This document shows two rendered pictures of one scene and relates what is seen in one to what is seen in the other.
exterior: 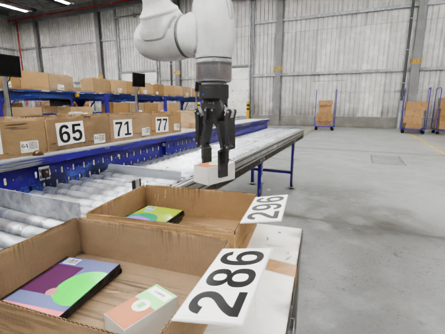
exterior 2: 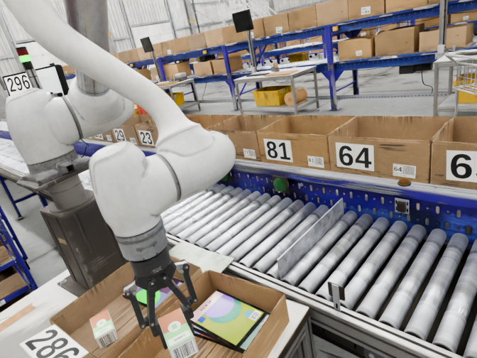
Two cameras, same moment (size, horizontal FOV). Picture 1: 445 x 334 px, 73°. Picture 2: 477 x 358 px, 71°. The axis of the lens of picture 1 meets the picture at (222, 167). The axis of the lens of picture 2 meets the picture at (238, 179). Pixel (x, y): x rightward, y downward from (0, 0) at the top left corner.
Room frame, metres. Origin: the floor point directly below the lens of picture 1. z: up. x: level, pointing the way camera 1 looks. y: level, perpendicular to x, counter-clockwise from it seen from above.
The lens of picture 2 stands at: (1.18, -0.42, 1.50)
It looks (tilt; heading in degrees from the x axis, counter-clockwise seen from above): 23 degrees down; 113
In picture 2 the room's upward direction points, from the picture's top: 12 degrees counter-clockwise
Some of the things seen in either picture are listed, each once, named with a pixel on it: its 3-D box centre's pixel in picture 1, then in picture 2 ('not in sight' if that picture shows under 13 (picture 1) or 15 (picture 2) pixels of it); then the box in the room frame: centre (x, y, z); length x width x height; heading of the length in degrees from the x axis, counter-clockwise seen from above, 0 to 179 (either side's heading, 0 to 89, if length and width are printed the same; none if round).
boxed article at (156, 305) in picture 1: (143, 317); (103, 329); (0.42, 0.13, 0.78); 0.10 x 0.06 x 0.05; 140
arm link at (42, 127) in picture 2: not in sight; (39, 123); (0.19, 0.39, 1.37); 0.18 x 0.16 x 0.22; 55
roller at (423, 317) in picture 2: (120, 187); (440, 280); (1.37, 0.49, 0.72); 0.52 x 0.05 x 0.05; 66
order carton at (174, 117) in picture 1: (151, 122); not in sight; (2.35, 0.55, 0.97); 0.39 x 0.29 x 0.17; 156
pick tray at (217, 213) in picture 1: (180, 219); (206, 342); (0.78, 0.12, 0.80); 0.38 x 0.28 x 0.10; 74
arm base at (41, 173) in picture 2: not in sight; (56, 163); (0.21, 0.38, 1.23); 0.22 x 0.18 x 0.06; 158
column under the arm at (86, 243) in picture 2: not in sight; (89, 239); (0.19, 0.39, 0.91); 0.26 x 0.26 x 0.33; 72
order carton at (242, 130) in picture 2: not in sight; (248, 136); (0.55, 1.35, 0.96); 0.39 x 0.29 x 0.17; 156
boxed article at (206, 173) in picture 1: (214, 171); (177, 334); (0.78, 0.02, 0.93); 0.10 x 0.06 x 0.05; 135
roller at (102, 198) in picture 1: (86, 198); (375, 261); (1.20, 0.57, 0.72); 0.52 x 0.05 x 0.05; 66
